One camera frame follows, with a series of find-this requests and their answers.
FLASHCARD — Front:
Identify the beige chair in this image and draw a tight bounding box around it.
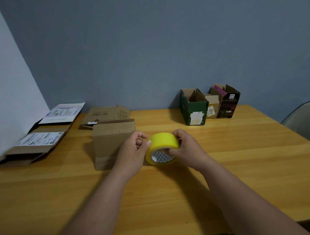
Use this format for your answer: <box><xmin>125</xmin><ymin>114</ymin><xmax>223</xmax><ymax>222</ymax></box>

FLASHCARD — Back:
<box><xmin>281</xmin><ymin>101</ymin><xmax>310</xmax><ymax>141</ymax></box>

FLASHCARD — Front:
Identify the pink and black carton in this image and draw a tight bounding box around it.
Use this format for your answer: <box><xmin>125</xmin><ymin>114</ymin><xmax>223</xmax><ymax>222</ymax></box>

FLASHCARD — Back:
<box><xmin>210</xmin><ymin>84</ymin><xmax>241</xmax><ymax>119</ymax></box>

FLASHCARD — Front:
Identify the brown carton with label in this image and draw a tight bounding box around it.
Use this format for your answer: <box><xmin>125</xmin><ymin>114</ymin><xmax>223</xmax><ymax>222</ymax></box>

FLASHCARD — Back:
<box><xmin>92</xmin><ymin>118</ymin><xmax>136</xmax><ymax>171</ymax></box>

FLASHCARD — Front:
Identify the yellow tape roll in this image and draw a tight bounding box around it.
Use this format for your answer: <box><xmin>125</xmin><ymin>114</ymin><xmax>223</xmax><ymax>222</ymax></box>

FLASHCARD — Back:
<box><xmin>145</xmin><ymin>132</ymin><xmax>181</xmax><ymax>166</ymax></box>

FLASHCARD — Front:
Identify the person's left hand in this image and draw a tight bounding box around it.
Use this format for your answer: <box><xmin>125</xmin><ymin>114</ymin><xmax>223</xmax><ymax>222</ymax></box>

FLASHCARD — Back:
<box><xmin>112</xmin><ymin>130</ymin><xmax>152</xmax><ymax>181</ymax></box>

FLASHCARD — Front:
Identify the person's right hand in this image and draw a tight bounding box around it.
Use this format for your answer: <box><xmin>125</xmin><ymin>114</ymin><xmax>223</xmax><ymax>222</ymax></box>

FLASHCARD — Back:
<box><xmin>168</xmin><ymin>128</ymin><xmax>213</xmax><ymax>172</ymax></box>

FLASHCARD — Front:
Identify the black box white label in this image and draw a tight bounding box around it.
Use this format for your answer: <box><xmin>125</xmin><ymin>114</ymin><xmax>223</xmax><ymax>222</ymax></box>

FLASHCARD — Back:
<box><xmin>27</xmin><ymin>102</ymin><xmax>86</xmax><ymax>134</ymax></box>

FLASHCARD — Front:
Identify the small brown cardboard box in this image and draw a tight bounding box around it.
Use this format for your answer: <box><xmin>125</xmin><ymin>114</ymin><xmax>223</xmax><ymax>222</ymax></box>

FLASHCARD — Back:
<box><xmin>204</xmin><ymin>94</ymin><xmax>220</xmax><ymax>119</ymax></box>

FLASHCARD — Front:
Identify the green box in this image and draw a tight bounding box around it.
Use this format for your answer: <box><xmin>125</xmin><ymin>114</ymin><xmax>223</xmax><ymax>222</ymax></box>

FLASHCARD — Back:
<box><xmin>179</xmin><ymin>88</ymin><xmax>209</xmax><ymax>126</ymax></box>

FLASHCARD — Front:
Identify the person's right forearm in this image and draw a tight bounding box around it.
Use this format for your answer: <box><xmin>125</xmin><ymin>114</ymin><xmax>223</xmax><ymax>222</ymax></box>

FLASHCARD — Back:
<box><xmin>200</xmin><ymin>161</ymin><xmax>308</xmax><ymax>235</ymax></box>

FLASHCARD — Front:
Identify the person's left forearm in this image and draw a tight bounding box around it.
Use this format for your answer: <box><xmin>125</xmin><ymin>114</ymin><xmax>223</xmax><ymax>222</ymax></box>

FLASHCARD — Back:
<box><xmin>60</xmin><ymin>169</ymin><xmax>129</xmax><ymax>235</ymax></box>

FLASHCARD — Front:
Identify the plain brown carton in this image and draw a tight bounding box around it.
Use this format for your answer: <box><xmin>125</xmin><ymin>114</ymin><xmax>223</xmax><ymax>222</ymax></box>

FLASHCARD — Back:
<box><xmin>80</xmin><ymin>104</ymin><xmax>131</xmax><ymax>130</ymax></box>

